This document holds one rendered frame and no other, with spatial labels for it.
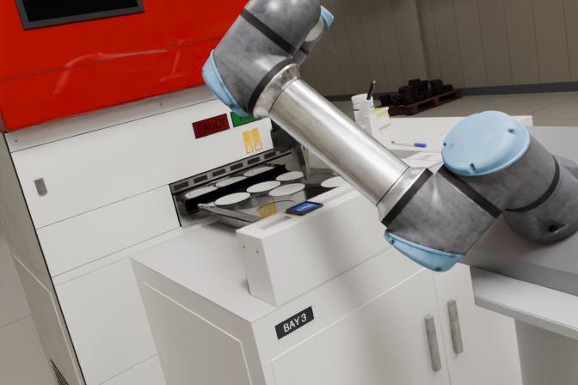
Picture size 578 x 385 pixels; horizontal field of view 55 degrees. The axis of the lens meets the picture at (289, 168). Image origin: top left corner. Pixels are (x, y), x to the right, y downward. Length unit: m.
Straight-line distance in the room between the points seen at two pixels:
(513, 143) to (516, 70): 7.17
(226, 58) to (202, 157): 0.73
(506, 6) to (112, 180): 6.92
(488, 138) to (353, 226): 0.40
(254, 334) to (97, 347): 0.67
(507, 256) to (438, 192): 0.22
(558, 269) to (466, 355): 0.59
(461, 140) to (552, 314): 0.29
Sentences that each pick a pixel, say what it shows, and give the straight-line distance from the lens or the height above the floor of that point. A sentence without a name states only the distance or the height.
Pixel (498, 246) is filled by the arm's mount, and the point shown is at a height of 0.87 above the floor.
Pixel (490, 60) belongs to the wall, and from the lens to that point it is 8.22.
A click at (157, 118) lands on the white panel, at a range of 1.57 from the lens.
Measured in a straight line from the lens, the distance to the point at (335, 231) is 1.11.
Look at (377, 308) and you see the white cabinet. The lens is 1.23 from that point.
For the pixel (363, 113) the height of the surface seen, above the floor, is 1.06.
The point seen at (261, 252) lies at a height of 0.93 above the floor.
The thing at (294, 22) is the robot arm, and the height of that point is 1.32.
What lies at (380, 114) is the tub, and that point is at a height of 1.02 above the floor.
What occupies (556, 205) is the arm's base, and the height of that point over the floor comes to 0.96.
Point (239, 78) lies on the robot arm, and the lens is 0.92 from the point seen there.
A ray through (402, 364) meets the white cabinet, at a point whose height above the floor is 0.55.
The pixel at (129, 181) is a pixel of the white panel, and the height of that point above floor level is 1.02.
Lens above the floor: 1.29
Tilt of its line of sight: 13 degrees down
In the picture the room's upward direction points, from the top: 12 degrees counter-clockwise
